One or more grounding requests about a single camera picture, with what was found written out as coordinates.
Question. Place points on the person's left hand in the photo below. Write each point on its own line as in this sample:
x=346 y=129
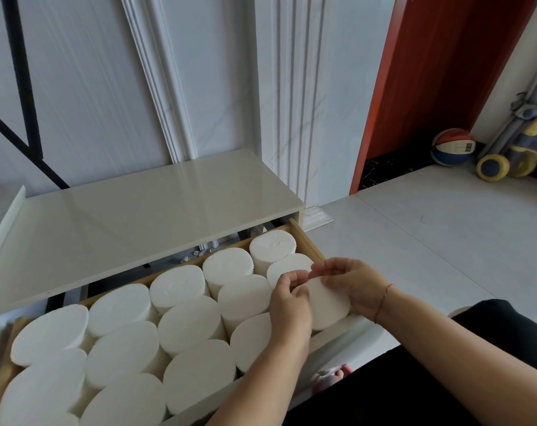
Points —
x=290 y=315

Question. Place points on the person's right hand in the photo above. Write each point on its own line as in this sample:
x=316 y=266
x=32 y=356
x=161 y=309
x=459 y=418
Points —
x=361 y=288

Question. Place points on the grey folded metal frame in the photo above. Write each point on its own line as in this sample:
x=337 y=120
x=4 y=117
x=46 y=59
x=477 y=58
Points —
x=535 y=88

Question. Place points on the orange door frame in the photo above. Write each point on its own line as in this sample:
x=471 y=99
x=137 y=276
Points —
x=428 y=62

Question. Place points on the red slipper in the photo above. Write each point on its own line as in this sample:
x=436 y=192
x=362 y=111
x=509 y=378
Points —
x=326 y=381

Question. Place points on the red white blue ball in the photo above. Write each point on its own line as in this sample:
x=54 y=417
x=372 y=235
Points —
x=452 y=148

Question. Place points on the black metal stand frame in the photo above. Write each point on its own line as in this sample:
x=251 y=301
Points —
x=22 y=75

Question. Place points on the person's left forearm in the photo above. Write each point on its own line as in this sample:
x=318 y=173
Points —
x=259 y=390

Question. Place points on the white cabinet top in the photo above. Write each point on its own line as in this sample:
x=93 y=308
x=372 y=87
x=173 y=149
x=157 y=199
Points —
x=139 y=226

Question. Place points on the white drawer with wooden inside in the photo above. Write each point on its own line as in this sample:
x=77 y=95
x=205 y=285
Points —
x=306 y=246

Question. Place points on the yellow and blue toy scooter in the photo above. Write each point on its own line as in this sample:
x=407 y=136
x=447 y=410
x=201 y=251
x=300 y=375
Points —
x=492 y=168

